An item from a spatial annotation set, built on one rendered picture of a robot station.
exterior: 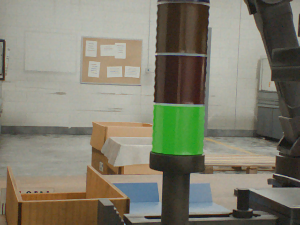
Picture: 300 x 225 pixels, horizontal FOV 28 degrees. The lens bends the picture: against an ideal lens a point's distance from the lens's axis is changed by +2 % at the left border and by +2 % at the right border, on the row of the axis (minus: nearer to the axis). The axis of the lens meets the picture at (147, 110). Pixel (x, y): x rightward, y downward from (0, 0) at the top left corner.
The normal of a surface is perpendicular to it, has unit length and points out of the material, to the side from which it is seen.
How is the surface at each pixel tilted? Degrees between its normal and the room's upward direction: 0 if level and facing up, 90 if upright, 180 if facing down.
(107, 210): 90
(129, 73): 90
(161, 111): 76
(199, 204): 0
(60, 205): 90
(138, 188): 60
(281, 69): 90
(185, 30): 104
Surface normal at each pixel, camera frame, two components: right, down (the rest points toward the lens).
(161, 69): -0.71, -0.23
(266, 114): -0.98, -0.03
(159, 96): -0.73, 0.25
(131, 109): 0.22, 0.05
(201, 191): 0.26, -0.44
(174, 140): -0.18, 0.29
